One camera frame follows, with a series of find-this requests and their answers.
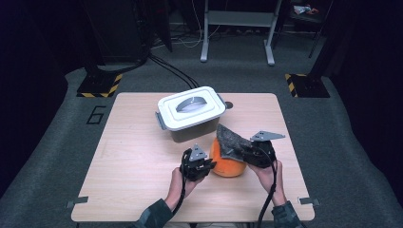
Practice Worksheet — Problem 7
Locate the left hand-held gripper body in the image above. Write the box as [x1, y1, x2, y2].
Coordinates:
[180, 143, 208, 182]

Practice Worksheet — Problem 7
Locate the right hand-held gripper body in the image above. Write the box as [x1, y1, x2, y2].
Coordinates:
[245, 130, 286, 169]

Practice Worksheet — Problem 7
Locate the orange plush toy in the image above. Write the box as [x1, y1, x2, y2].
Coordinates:
[208, 137, 247, 179]

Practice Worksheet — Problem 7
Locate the grey fluffy towel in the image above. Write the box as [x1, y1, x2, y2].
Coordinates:
[216, 123, 255, 162]

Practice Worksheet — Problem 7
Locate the grey transparent storage box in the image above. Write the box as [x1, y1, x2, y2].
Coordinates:
[155, 93, 228, 143]

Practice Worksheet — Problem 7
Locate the white box lid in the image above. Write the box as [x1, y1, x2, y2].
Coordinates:
[157, 85, 227, 132]

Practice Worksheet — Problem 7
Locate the person's right hand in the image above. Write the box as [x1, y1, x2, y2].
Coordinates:
[248, 160, 288, 207]

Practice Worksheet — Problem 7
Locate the person's left hand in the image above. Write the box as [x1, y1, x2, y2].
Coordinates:
[164, 166, 204, 211]

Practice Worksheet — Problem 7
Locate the grey tape tab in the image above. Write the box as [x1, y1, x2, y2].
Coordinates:
[65, 196, 89, 209]
[298, 197, 321, 207]

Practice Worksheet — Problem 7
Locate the black yellow striped stand base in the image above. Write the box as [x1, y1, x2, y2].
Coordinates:
[284, 73, 331, 99]
[76, 73, 124, 99]

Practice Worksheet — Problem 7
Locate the white metal stand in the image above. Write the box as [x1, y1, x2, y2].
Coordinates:
[200, 0, 276, 67]

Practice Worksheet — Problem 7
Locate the small white orange object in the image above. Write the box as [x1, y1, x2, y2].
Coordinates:
[294, 4, 319, 16]

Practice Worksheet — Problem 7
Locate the black cabinet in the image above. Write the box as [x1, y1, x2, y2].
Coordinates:
[84, 0, 150, 65]

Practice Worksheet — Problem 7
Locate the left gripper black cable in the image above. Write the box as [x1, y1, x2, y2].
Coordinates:
[171, 148, 193, 217]

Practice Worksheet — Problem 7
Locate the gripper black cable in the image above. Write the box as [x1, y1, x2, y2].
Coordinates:
[256, 145, 278, 228]
[171, 148, 193, 217]

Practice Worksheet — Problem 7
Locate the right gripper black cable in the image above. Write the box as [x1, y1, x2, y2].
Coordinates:
[256, 145, 278, 228]

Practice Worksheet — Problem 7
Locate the black floor cable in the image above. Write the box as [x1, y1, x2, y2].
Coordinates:
[148, 54, 202, 89]
[147, 56, 196, 90]

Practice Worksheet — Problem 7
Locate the white floor cable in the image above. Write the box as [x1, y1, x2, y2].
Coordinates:
[177, 0, 222, 49]

